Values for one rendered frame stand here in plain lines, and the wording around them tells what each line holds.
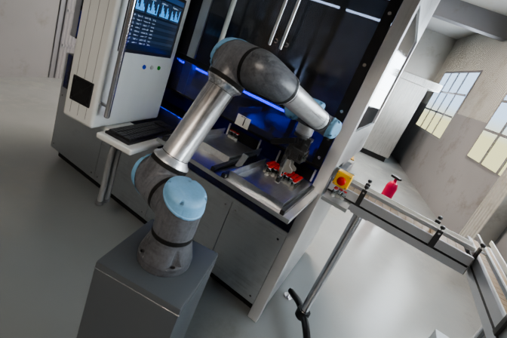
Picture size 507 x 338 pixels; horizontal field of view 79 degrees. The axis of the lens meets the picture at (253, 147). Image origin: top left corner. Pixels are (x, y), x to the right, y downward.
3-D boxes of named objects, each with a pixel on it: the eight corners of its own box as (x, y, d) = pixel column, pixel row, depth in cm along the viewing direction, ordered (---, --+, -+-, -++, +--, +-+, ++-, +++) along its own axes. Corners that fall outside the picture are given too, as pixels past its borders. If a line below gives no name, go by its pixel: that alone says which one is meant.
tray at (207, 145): (222, 133, 179) (225, 127, 178) (259, 153, 170) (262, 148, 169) (185, 138, 149) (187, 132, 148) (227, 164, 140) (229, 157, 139)
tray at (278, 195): (262, 164, 157) (265, 158, 156) (307, 189, 147) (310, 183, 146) (227, 177, 127) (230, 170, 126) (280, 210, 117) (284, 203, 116)
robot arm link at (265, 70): (287, 51, 72) (348, 121, 111) (256, 39, 78) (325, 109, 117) (260, 93, 73) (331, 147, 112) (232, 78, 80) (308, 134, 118)
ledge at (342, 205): (327, 191, 161) (329, 188, 160) (350, 204, 156) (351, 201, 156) (320, 198, 149) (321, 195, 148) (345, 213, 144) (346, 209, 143)
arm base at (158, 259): (173, 287, 78) (185, 256, 75) (124, 259, 81) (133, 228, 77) (198, 254, 92) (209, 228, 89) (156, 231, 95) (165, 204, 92)
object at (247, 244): (143, 142, 337) (164, 66, 310) (307, 250, 263) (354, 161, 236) (48, 155, 249) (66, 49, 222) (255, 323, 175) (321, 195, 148)
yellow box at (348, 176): (334, 179, 151) (341, 167, 149) (348, 187, 148) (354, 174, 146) (331, 183, 144) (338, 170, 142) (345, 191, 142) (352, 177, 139)
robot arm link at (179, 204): (164, 248, 75) (180, 203, 71) (142, 215, 83) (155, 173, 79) (204, 238, 84) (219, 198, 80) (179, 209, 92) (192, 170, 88)
